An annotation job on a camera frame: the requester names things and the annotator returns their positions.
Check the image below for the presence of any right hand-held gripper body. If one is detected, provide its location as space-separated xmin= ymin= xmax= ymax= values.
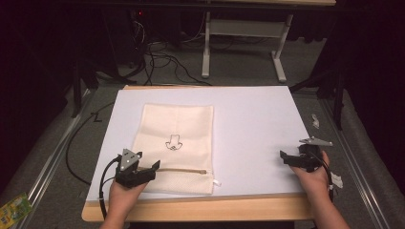
xmin=295 ymin=136 xmax=334 ymax=174

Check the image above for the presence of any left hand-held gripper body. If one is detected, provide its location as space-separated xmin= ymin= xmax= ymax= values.
xmin=114 ymin=148 xmax=151 ymax=189

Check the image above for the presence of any cream mesh zipper bag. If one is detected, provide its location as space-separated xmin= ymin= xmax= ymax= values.
xmin=131 ymin=103 xmax=222 ymax=196

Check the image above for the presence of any person's right hand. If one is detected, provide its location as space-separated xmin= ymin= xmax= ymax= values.
xmin=288 ymin=150 xmax=332 ymax=206

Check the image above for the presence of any person's left hand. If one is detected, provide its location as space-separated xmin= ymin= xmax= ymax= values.
xmin=107 ymin=180 xmax=149 ymax=221

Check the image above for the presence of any small white scrap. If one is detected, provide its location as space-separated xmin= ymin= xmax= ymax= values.
xmin=310 ymin=113 xmax=321 ymax=130

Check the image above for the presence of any white table mat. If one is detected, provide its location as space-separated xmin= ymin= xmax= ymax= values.
xmin=85 ymin=85 xmax=311 ymax=202

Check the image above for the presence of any black stand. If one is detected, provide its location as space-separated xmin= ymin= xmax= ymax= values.
xmin=70 ymin=53 xmax=100 ymax=118
xmin=288 ymin=68 xmax=348 ymax=132

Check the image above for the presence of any green printed packet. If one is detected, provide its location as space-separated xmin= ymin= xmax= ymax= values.
xmin=0 ymin=192 xmax=34 ymax=229

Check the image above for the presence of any power strip with red light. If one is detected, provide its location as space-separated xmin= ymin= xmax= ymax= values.
xmin=130 ymin=9 xmax=150 ymax=21

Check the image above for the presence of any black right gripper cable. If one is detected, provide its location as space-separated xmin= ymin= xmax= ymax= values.
xmin=308 ymin=151 xmax=335 ymax=203

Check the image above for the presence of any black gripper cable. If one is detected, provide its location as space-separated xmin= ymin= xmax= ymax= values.
xmin=308 ymin=151 xmax=335 ymax=203
xmin=97 ymin=155 xmax=123 ymax=220

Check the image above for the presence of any white cable tag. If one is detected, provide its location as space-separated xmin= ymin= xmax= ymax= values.
xmin=330 ymin=171 xmax=345 ymax=189

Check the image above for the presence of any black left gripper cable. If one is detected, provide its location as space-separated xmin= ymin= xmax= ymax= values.
xmin=97 ymin=155 xmax=123 ymax=220

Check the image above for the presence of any metal floor rail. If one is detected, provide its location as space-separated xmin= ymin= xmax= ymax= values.
xmin=9 ymin=89 xmax=96 ymax=229
xmin=319 ymin=96 xmax=388 ymax=229

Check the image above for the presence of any black floor cable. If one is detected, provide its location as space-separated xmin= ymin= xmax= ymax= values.
xmin=65 ymin=100 xmax=116 ymax=187

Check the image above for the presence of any tangle of black cables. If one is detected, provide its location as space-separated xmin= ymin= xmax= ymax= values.
xmin=120 ymin=18 xmax=214 ymax=88

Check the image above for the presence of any white metal desk frame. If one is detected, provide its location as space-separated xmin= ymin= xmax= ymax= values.
xmin=201 ymin=10 xmax=294 ymax=84

